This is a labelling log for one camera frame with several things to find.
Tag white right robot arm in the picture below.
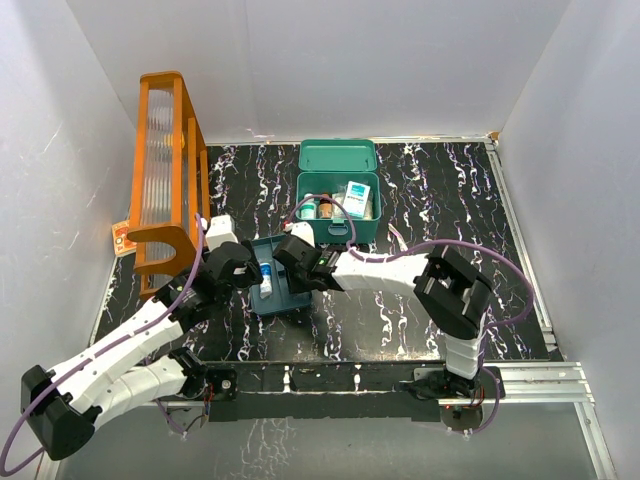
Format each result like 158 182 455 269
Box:
273 234 493 398

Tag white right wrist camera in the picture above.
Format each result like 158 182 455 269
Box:
284 221 316 247

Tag white blue bandage roll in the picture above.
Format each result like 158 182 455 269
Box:
259 262 273 299

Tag white medicine bottle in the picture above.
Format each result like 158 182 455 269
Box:
299 195 317 220

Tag orange card box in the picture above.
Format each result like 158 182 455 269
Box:
112 220 136 257

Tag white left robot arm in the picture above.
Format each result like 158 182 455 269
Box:
21 240 262 460

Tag teal wipe packet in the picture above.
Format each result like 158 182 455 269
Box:
342 181 371 218

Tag teal medicine box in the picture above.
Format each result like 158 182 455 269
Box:
296 139 381 244

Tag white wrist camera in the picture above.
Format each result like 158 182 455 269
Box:
205 215 238 251
284 221 316 247

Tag dark teal tray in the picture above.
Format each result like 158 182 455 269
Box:
249 235 312 316

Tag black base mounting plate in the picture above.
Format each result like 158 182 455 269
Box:
149 360 506 424

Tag brown orange-cap bottle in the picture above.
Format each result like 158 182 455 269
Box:
317 194 333 219

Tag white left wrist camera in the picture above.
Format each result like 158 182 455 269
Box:
205 215 238 251

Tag orange wooden rack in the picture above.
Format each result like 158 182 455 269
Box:
127 71 211 300

